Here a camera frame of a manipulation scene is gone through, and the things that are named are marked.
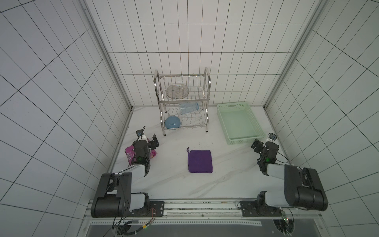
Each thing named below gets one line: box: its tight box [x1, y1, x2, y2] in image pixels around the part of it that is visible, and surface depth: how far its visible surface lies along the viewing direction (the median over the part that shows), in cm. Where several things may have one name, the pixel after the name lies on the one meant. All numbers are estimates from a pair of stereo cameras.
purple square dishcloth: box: [186, 147, 213, 174], surface depth 92 cm
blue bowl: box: [164, 116, 181, 129], surface depth 103 cm
